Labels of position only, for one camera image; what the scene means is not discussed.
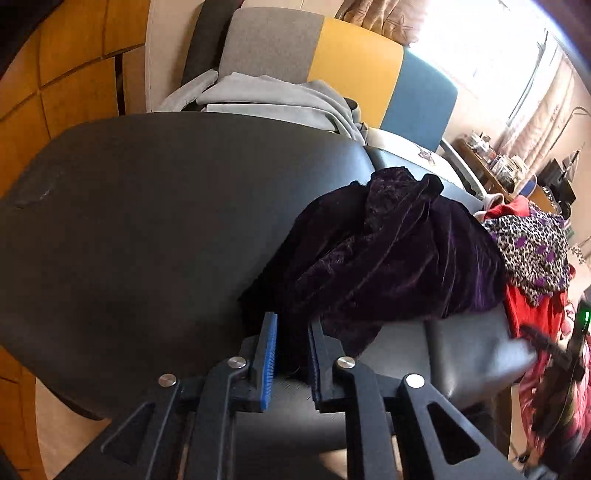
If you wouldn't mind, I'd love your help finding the dark purple velvet garment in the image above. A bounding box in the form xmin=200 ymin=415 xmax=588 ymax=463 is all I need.
xmin=238 ymin=167 xmax=506 ymax=356

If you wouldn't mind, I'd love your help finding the grey hoodie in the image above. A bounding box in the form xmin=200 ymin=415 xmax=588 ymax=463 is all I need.
xmin=155 ymin=69 xmax=367 ymax=145

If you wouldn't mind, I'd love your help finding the leopard print purple-dotted garment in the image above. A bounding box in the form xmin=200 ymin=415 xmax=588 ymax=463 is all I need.
xmin=482 ymin=200 xmax=571 ymax=306

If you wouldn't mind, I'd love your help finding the wooden cabinet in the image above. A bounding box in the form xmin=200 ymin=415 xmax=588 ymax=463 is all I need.
xmin=1 ymin=1 xmax=151 ymax=479

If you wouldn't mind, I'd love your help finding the grey yellow blue sofa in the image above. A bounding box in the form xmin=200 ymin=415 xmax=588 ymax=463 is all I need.
xmin=219 ymin=7 xmax=486 ymax=199

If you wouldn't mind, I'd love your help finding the white embroidered cushion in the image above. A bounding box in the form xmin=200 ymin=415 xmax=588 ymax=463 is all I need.
xmin=366 ymin=127 xmax=464 ymax=189

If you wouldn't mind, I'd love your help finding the red knit sweater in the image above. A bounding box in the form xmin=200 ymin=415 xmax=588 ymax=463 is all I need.
xmin=481 ymin=196 xmax=575 ymax=337

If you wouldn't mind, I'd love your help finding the cluttered wooden side table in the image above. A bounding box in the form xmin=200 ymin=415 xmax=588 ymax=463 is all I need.
xmin=452 ymin=136 xmax=576 ymax=220

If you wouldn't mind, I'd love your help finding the black rolled mat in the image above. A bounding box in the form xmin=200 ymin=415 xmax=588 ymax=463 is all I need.
xmin=181 ymin=0 xmax=243 ymax=86

